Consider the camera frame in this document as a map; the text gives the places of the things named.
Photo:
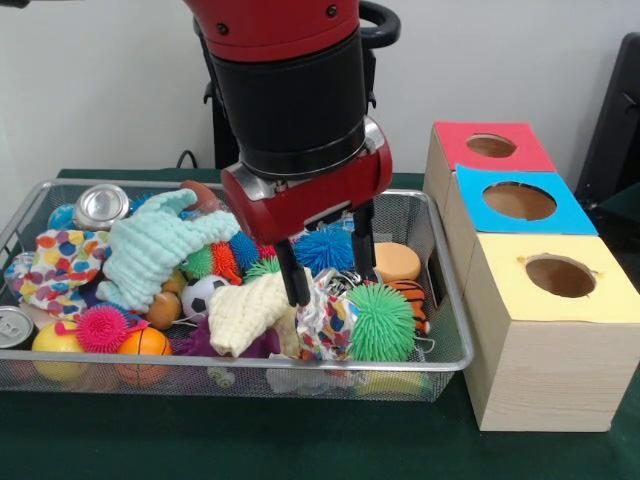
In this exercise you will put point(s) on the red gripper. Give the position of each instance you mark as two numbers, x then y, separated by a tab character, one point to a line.
310	200

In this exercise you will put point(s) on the white patterned cloth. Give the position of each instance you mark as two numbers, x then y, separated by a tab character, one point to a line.
328	325

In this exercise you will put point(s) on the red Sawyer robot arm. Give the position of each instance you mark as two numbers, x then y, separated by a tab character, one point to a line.
285	90

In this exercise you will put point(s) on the clear mesh bin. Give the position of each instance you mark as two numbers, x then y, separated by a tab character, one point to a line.
445	330

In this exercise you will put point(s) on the wooden box with three holes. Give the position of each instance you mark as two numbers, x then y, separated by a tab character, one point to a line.
550	370

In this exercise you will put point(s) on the blue spiky ball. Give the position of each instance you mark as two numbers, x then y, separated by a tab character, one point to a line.
325	250

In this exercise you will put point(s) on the tan round wooden block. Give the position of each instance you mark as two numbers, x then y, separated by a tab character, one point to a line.
398	262

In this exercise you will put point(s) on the green spiky ball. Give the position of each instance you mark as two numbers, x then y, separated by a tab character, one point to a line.
380	322

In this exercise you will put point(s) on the cream yellow cloth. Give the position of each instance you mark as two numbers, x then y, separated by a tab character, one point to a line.
245	315

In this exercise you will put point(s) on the small soccer ball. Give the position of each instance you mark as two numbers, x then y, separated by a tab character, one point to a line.
203	297

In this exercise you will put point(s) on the mint green cloth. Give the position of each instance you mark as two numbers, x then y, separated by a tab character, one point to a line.
150	255

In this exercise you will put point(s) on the dark green tablecloth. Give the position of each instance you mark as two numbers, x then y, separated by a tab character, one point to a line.
250	440

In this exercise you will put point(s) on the small orange basketball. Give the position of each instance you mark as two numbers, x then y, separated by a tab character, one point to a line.
145	345

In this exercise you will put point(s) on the silver drink can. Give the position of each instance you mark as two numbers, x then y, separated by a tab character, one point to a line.
100	205

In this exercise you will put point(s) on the pink spiky ball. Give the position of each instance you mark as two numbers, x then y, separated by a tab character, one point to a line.
102	329

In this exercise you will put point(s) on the black upright panel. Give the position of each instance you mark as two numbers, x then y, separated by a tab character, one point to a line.
615	130

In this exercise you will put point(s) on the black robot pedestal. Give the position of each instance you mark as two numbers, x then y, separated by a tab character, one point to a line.
388	22

